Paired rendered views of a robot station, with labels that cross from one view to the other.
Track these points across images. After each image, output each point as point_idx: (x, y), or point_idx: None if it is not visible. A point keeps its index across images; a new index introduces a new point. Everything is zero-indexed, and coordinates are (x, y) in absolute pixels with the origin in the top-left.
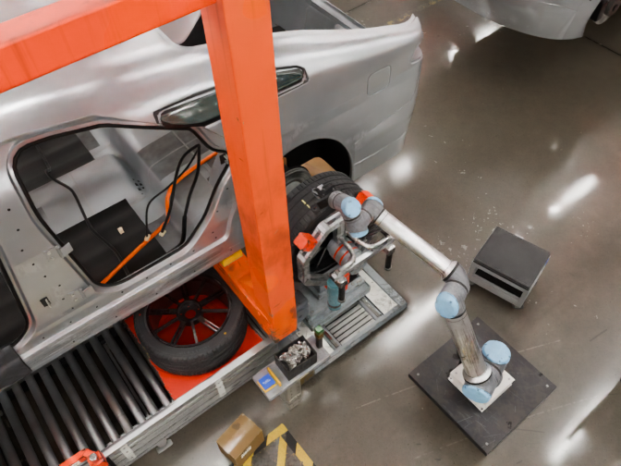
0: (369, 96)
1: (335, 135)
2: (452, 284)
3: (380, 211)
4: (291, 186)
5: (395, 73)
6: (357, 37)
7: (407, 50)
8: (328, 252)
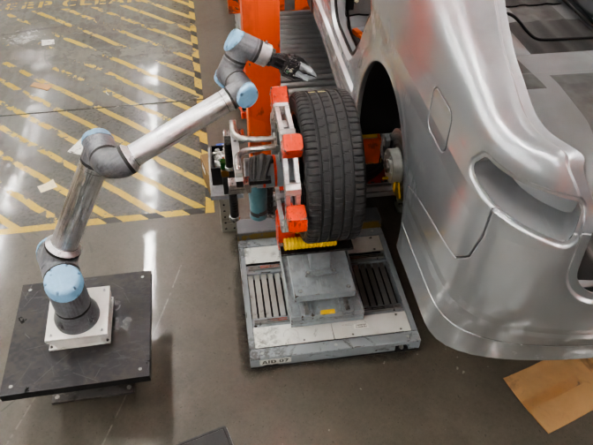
0: (428, 128)
1: (401, 126)
2: (107, 141)
3: (227, 86)
4: (394, 150)
5: (453, 148)
6: (481, 23)
7: (471, 131)
8: None
